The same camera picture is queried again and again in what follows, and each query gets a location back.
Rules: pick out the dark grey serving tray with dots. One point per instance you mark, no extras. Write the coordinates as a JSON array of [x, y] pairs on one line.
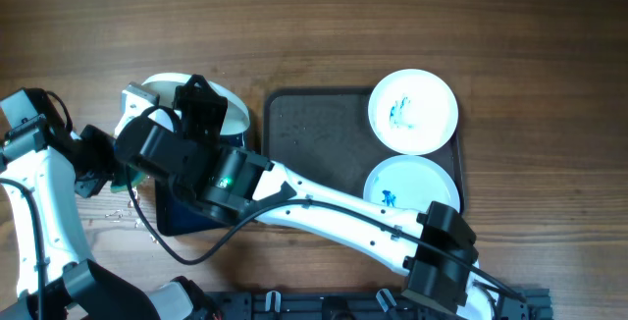
[[323, 134]]

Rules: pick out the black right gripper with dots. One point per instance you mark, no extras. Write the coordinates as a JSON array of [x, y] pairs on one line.
[[188, 103]]

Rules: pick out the green yellow sponge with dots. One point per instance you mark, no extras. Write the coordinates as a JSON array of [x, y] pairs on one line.
[[126, 176]]

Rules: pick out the black water basin tray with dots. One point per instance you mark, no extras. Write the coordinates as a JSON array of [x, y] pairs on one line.
[[174, 219]]

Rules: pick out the white plate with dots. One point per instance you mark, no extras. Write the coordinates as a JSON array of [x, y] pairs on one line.
[[165, 84], [411, 182], [413, 112]]

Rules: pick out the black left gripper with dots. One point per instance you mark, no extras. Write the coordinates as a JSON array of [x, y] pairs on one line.
[[95, 134]]

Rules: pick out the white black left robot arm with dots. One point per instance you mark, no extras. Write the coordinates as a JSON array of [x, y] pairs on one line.
[[44, 167]]

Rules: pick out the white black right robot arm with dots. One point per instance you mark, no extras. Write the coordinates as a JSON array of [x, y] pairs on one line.
[[434, 249]]

